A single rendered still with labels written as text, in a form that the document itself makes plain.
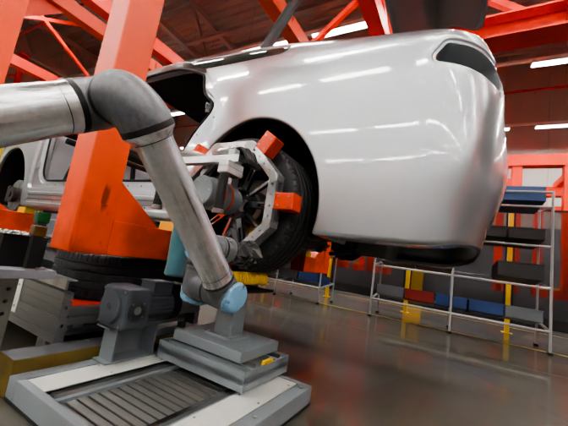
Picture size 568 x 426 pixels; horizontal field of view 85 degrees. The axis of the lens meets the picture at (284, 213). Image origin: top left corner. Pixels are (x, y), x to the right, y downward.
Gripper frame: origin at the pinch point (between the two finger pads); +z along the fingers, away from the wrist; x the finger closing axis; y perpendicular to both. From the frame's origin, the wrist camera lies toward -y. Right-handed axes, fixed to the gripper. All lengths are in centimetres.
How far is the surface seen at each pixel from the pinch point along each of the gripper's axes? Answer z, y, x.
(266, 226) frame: -2.7, -4.1, 10.5
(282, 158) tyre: 5.9, -28.8, 31.2
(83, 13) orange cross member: 16, -328, -38
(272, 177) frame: -2.7, -19.1, 24.3
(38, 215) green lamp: -55, -41, -40
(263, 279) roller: 18.2, 4.2, -13.4
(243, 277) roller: 2.0, 3.9, -13.0
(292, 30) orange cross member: 97, -186, 92
